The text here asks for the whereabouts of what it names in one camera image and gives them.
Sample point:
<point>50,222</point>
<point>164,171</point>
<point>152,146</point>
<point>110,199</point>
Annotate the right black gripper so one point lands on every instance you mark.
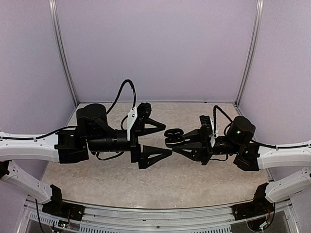
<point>202,151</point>

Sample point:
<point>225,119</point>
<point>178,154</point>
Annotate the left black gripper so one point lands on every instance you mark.
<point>137,156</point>

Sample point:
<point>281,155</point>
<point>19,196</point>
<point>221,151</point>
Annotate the black earbud charging case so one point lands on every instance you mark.
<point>174,137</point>

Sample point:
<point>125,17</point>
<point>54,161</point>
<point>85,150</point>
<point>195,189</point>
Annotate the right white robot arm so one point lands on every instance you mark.
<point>254,156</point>

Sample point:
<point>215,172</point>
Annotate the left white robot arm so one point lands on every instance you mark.
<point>73,144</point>

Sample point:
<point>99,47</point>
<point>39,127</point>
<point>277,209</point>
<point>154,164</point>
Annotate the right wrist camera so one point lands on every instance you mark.
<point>207,126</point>

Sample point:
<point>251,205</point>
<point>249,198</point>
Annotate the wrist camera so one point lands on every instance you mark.
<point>137,118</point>
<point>207,126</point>

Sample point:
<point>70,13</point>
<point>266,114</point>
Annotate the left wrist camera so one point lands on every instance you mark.
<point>137,118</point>

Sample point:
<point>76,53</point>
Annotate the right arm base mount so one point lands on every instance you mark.
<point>259,205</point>

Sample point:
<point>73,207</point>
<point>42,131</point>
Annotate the front aluminium rail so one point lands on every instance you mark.
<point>105,219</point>

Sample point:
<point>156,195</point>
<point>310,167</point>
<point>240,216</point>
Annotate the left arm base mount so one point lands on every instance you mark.
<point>57,207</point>

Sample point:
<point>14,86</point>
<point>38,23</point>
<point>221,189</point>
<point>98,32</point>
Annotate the right aluminium frame post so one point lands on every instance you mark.
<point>251,51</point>

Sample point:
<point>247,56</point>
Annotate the aluminium frame post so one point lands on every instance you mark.
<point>251,51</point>
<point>61,51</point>

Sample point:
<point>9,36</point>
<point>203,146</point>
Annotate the left aluminium frame post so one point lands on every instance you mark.
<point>61,51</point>

